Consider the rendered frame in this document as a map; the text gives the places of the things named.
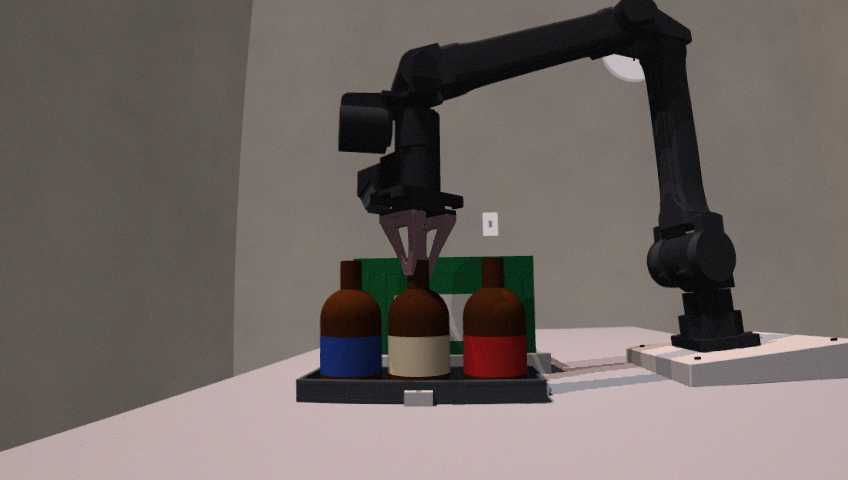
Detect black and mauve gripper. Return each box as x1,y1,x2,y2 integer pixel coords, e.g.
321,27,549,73
370,147,463,276

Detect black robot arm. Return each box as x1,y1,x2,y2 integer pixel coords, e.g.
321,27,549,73
338,0,761,352

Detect brown bottle with blue label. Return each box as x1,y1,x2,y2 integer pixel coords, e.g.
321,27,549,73
320,261,382,380

